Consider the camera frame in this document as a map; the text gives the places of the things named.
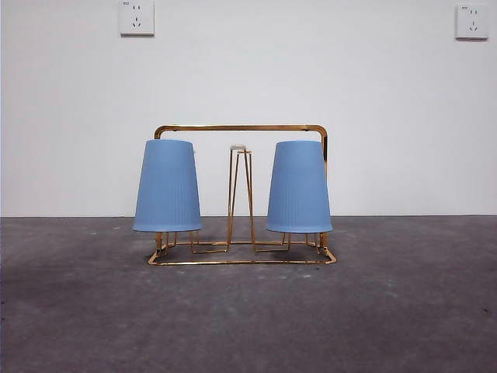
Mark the gold wire cup rack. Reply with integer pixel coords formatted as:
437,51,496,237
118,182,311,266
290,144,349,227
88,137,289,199
147,123,338,267

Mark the white wall socket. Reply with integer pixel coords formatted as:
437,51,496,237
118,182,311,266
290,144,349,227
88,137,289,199
455,3,489,40
119,0,155,38

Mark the blue ribbed cup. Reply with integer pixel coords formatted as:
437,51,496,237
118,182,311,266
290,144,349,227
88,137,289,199
265,140,333,234
132,139,203,234

